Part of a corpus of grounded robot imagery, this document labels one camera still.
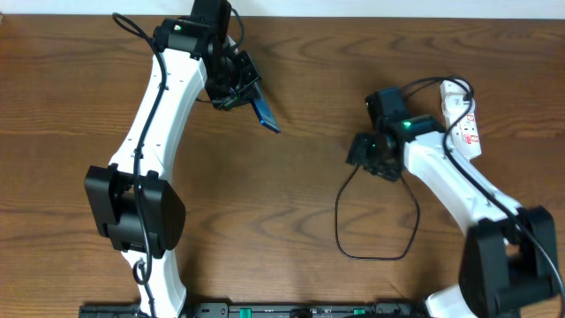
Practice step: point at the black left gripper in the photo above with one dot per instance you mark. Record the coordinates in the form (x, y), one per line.
(246, 82)

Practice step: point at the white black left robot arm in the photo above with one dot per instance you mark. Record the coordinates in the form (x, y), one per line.
(132, 198)

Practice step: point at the white power strip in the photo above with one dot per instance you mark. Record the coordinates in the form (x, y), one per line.
(465, 134)

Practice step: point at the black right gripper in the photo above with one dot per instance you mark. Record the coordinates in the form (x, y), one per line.
(368, 155)

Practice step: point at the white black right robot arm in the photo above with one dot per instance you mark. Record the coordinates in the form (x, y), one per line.
(510, 252)

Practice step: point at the blue Samsung smartphone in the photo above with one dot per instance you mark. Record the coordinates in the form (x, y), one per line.
(263, 111)

